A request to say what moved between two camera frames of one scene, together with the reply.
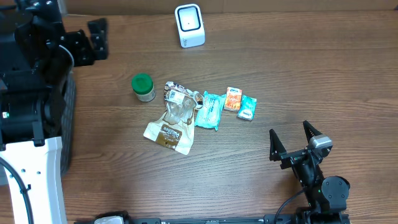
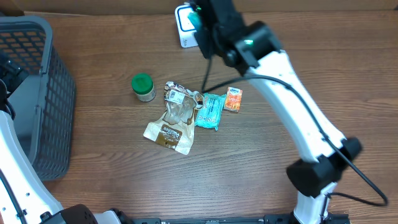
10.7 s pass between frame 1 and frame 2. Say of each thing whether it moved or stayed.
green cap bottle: stayed
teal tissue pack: moved
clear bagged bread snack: stayed
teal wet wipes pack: stayed
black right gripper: moved
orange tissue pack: stayed
